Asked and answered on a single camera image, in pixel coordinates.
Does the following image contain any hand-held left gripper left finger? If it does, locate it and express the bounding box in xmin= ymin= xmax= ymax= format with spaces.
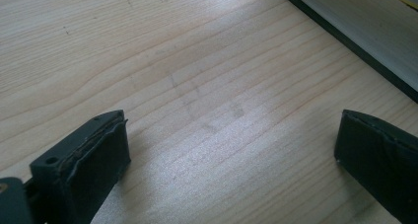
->
xmin=29 ymin=109 xmax=132 ymax=224

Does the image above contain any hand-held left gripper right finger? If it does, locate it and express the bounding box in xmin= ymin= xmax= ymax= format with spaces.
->
xmin=334 ymin=109 xmax=418 ymax=224

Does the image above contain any black hardcover book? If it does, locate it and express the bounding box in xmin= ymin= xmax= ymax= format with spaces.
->
xmin=283 ymin=0 xmax=418 ymax=104

